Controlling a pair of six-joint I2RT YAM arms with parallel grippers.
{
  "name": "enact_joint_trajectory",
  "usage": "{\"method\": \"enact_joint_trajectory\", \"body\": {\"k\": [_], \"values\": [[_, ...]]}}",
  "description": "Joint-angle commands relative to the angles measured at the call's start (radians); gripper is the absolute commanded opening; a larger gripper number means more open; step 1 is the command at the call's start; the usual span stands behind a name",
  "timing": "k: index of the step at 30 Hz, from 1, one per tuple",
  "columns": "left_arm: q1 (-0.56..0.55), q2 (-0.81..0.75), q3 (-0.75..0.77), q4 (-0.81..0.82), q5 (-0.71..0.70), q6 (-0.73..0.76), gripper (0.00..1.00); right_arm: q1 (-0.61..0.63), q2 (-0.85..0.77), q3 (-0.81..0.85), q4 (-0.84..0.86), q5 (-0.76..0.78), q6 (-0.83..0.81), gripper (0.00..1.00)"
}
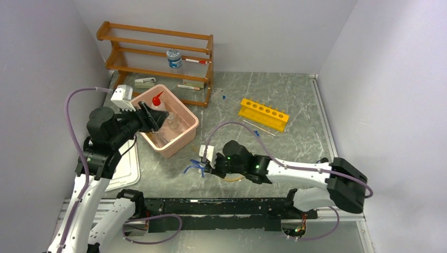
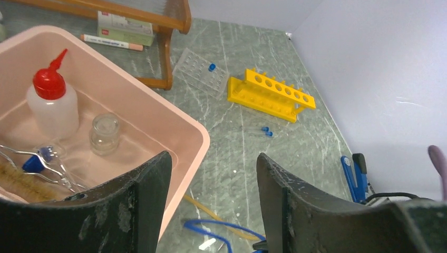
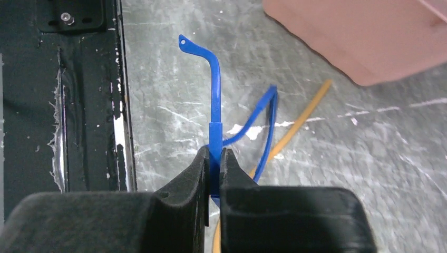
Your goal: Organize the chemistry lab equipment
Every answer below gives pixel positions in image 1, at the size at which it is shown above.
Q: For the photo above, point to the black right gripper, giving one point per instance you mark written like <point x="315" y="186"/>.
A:
<point x="215" y="171"/>

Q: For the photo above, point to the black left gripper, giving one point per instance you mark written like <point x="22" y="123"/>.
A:
<point x="155" y="118"/>

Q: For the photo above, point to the metal crucible tongs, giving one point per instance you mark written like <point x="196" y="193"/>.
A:
<point x="160" y="139"/>

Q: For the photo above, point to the amber rubber tubing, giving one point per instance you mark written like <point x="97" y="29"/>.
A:
<point x="226" y="179"/>

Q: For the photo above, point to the small glass jar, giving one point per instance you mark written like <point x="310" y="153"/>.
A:
<point x="173" y="121"/>

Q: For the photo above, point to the red cap squeeze bottle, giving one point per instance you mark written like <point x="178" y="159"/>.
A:
<point x="158" y="103"/>

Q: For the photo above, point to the blue safety glasses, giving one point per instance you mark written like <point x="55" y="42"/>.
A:
<point x="195" y="164"/>

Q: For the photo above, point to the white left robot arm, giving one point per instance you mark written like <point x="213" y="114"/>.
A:
<point x="98" y="160"/>

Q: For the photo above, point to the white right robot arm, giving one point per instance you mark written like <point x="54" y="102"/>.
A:
<point x="332" y="183"/>

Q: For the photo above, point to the pink plastic tub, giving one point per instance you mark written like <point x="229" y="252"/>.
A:
<point x="188" y="122"/>

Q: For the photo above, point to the orange white marker pen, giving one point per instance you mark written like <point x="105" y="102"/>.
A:
<point x="189" y="87"/>

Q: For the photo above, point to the green small box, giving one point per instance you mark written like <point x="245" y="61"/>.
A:
<point x="193" y="83"/>

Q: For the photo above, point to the white tub lid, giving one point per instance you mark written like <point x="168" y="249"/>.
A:
<point x="127" y="172"/>

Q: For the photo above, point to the clear acrylic tube rack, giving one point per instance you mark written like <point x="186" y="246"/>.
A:
<point x="230" y="104"/>

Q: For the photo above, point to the yellow test tube rack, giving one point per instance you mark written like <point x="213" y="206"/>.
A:
<point x="264" y="115"/>

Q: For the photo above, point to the blue white jar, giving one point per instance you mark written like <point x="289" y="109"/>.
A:
<point x="174" y="58"/>

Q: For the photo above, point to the wooden shelf rack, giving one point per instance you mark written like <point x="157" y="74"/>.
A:
<point x="142" y="50"/>

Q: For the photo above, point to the red white marker pen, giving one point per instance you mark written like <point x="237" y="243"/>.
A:
<point x="202" y="62"/>

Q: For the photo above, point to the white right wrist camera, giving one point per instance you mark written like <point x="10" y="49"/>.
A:
<point x="207" y="154"/>

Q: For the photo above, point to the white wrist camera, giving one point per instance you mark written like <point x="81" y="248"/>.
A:
<point x="122" y="96"/>
<point x="207" y="154"/>

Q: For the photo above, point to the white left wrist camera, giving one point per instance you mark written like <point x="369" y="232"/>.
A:
<point x="122" y="96"/>

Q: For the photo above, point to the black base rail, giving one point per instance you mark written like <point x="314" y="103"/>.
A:
<point x="170" y="214"/>

